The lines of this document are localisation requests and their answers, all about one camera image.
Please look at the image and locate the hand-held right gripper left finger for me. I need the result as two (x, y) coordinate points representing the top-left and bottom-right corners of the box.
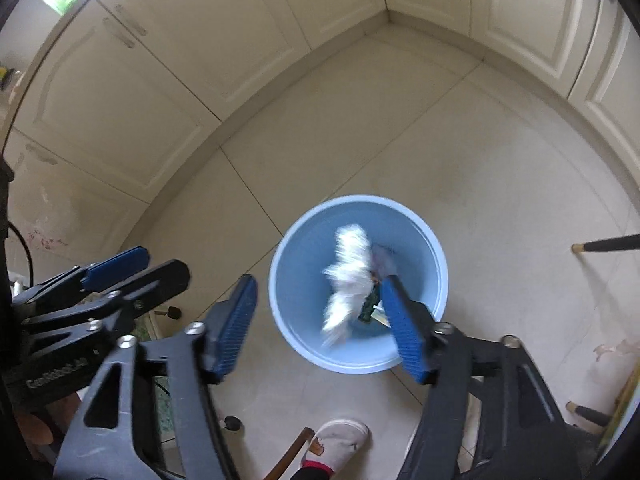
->
(52, 274), (259, 480)

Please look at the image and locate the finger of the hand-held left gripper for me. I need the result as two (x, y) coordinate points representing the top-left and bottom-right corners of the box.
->
(20, 259), (192, 367)
(10, 246), (151, 320)

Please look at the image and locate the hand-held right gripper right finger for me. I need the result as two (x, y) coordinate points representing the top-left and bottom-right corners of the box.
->
(379, 274), (583, 480)

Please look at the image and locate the blue plastic bin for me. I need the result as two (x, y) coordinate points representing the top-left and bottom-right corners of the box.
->
(268, 195), (449, 375)

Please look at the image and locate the white silver snack wrapper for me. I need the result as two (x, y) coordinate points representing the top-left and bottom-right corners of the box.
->
(320, 224), (376, 348)

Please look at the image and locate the dark green wrapper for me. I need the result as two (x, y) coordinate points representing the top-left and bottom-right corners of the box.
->
(359, 282), (383, 323)

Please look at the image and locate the clear plastic bag pink print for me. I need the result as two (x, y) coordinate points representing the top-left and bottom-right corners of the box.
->
(10, 195), (96, 266)

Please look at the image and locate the green patterned mat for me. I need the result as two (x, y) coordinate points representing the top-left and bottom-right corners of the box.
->
(134, 310), (177, 438)

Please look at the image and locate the white slipper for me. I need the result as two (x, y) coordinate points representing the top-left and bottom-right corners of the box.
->
(301, 419), (371, 471)

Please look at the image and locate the brown wooden stick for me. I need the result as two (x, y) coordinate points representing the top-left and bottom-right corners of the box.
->
(264, 426), (315, 480)

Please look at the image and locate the person's leg in black trousers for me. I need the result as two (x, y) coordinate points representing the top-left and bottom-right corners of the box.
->
(292, 462), (336, 480)

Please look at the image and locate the pale pink plastic scrap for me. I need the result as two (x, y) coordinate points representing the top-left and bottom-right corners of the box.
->
(594, 339), (640, 363)

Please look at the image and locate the black chair with white seat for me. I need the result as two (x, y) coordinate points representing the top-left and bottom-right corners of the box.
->
(566, 234), (640, 428)

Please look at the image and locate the yellow stick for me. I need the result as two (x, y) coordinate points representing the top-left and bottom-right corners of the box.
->
(597, 360), (640, 453)

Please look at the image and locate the thin black cable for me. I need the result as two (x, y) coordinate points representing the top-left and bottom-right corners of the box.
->
(7, 222), (34, 287)

